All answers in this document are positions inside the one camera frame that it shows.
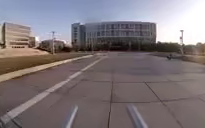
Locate grey concrete slab pavement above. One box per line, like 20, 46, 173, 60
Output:
0, 51, 205, 128

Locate large curved glass building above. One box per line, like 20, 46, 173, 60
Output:
70, 21, 158, 52

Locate utility pole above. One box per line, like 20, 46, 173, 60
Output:
49, 30, 57, 55

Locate low distant building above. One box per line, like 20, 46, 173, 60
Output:
39, 39, 67, 53

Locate white painted line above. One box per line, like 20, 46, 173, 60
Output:
0, 55, 109, 126

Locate robot's own part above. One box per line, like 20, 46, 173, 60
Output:
65, 105, 79, 128
127, 104, 149, 128

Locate row of dark trees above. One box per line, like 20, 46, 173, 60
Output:
89, 40, 205, 54

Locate dark vehicle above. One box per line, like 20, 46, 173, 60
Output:
166, 53, 175, 61

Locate pale concrete kerb strip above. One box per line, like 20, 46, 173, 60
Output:
0, 54, 94, 87

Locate dry grass field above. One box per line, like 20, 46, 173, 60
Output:
0, 51, 91, 79

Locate beige multi-storey building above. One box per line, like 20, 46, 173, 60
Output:
0, 22, 37, 50

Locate lamp post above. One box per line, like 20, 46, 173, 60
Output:
179, 29, 185, 55

